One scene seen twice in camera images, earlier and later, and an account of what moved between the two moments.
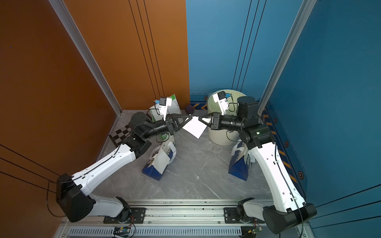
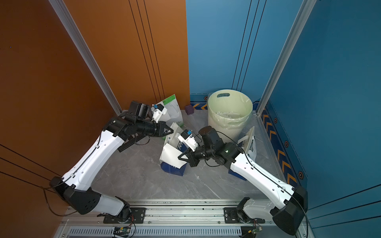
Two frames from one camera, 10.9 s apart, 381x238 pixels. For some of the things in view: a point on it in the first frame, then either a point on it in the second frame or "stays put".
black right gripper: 217,124 -> 191,157
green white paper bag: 174,108 stays put
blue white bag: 158,164 -> 172,139
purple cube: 189,109 stays put
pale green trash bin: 221,137 stays put
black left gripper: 171,122 -> 160,126
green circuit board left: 122,231 stays put
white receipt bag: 161,161 -> 169,156
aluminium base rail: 172,218 stays put
